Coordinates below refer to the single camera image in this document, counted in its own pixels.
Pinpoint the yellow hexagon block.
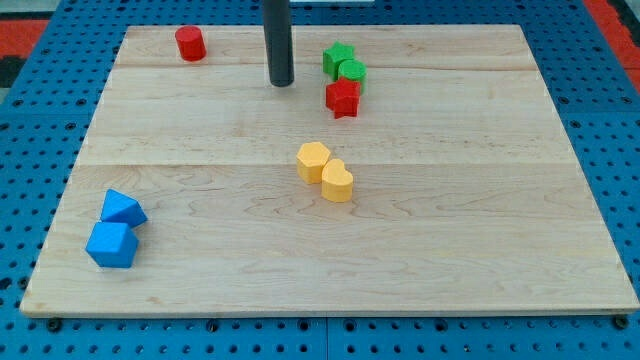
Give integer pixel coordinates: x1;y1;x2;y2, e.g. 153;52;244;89
296;142;331;184

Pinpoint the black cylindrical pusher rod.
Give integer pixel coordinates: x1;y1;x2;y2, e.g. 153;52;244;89
262;0;294;87

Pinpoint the yellow heart block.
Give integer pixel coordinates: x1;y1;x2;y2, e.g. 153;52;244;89
321;159;354;203

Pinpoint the light wooden board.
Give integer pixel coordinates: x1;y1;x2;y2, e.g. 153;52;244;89
20;25;639;318

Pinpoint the blue triangle block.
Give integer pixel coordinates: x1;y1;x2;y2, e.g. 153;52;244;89
100;189;148;228

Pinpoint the blue cube block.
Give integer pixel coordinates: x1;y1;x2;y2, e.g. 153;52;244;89
85;222;139;268

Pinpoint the red star block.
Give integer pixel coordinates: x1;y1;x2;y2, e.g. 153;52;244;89
325;77;361;119

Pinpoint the green star block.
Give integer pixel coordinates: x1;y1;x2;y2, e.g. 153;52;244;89
322;41;355;80

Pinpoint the green circle block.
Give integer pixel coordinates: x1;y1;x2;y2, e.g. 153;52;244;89
338;59;368;94

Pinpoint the red cylinder block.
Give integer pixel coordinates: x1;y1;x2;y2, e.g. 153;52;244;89
174;25;207;61

